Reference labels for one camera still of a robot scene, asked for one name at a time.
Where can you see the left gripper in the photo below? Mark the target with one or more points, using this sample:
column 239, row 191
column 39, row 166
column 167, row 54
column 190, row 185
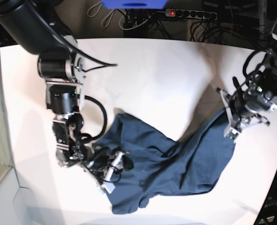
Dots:
column 246, row 103

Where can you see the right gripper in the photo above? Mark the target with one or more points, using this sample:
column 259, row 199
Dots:
column 97, row 149

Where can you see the dark blue t-shirt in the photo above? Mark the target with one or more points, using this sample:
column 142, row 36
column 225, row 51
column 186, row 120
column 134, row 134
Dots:
column 163, row 166

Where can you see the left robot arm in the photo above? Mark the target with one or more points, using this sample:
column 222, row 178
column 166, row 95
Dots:
column 261, row 93

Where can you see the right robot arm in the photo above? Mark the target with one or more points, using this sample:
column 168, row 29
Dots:
column 61, row 64

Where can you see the black power strip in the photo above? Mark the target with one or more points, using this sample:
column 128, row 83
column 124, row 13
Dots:
column 191, row 14

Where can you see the blue plastic bin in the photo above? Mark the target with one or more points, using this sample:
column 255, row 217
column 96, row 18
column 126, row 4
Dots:
column 134, row 4

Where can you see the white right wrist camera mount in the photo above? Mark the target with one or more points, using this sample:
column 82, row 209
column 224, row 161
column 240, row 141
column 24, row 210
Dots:
column 106, row 168

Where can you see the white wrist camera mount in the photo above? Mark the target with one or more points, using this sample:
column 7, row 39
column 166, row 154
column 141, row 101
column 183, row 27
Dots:
column 238, row 121
column 106, row 168

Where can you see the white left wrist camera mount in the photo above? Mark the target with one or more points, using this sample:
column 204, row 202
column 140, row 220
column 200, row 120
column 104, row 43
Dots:
column 238, row 121

